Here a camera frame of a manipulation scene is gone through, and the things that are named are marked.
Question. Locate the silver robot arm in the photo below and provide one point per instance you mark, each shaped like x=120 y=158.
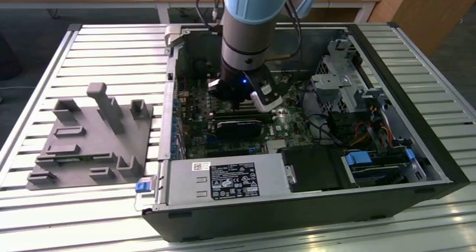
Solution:
x=245 y=40

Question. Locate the black graphics card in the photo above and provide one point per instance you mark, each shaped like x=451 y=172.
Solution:
x=237 y=130

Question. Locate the green motherboard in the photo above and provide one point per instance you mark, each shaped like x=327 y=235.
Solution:
x=289 y=123

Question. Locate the small silver heatsink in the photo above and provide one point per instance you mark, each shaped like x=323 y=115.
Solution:
x=276 y=146

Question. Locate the silver drive cage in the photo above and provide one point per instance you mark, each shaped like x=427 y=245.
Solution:
x=331 y=87

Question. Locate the silver power supply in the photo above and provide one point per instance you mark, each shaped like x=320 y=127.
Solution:
x=185 y=179

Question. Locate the black plastic shroud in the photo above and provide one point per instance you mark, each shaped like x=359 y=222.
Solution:
x=316 y=168

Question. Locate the grey parts rack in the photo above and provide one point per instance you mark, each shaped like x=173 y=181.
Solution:
x=92 y=140

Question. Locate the blue case latch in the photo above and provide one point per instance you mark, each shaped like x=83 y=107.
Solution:
x=144 y=186

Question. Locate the blue disk carrier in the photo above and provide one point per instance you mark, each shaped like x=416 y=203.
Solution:
x=359 y=158

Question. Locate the black PC case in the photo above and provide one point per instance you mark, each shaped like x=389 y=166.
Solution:
x=260 y=221

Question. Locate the small blue clip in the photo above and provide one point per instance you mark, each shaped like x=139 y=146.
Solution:
x=409 y=155

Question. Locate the brown wooden cabinet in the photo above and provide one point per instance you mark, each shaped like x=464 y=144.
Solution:
x=427 y=12

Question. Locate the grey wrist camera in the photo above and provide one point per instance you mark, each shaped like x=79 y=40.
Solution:
x=215 y=84

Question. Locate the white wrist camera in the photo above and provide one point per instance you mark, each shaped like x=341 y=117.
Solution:
x=265 y=104

